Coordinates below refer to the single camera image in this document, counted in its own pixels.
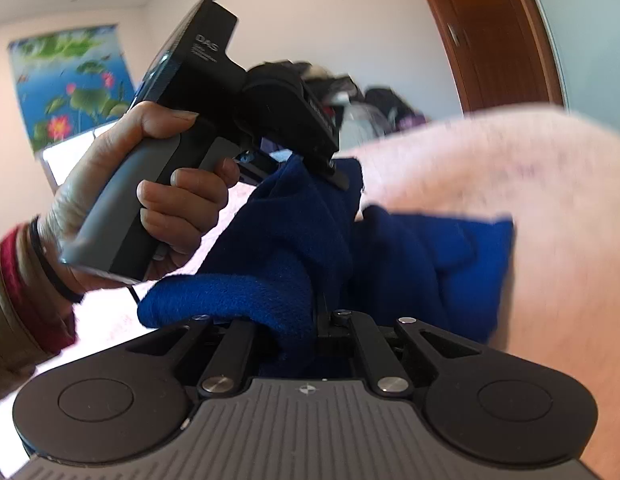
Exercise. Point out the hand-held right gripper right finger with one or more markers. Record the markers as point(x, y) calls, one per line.
point(365, 355)

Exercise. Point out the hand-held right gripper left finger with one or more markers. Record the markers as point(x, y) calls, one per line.
point(235, 345)

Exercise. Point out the person's left hand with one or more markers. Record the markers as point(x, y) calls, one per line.
point(80, 200)

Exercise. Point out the clear plastic bag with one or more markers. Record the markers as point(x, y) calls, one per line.
point(360, 125)

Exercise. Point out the blue knit sweater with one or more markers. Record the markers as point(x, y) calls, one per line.
point(290, 240)

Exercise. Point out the person's left forearm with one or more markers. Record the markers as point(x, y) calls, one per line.
point(15, 320)

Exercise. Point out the pink blanket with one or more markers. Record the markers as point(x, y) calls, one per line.
point(540, 185)

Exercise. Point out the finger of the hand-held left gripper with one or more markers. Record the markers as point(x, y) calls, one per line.
point(332, 172)
point(255, 167)

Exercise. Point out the pile of dark clothes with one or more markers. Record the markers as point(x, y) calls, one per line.
point(335, 87)

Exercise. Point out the wooden door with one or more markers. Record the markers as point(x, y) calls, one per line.
point(490, 35)

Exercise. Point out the lotus flower poster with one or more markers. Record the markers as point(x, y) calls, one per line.
point(65, 80)

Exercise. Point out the small purple cloth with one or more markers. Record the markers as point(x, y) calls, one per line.
point(415, 122)

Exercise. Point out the black bag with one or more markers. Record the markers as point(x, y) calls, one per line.
point(385, 102)

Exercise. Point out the window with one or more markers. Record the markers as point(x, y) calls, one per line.
point(70, 157)

